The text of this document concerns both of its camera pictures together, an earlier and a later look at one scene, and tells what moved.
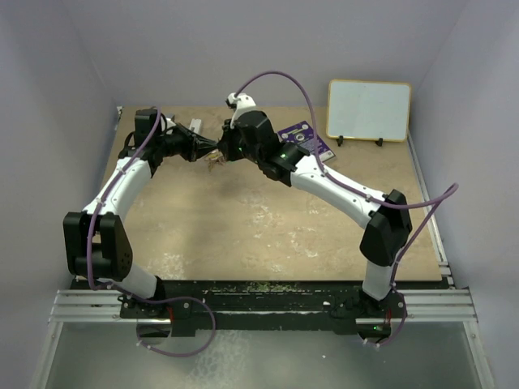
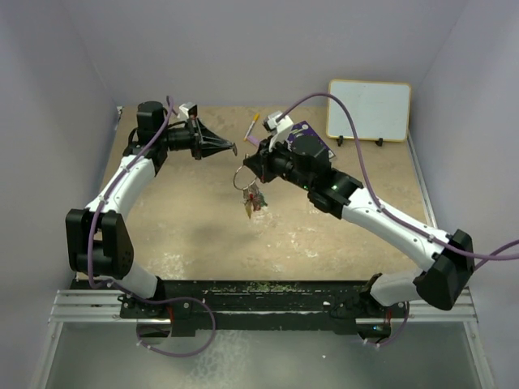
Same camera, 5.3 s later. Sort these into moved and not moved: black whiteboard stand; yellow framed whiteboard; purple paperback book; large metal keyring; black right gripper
Moved: black right gripper; large metal keyring
Not moved: black whiteboard stand; purple paperback book; yellow framed whiteboard
